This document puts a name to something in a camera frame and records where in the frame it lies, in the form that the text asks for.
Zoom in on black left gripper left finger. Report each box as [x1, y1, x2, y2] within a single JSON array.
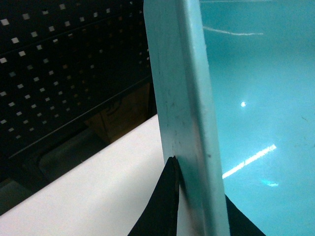
[[129, 156, 180, 236]]

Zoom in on teal plastic tray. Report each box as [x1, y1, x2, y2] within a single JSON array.
[[144, 0, 315, 236]]

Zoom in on black perforated panel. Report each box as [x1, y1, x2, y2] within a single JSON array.
[[0, 0, 151, 164]]

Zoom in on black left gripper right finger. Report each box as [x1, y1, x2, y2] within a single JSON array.
[[225, 195, 265, 236]]

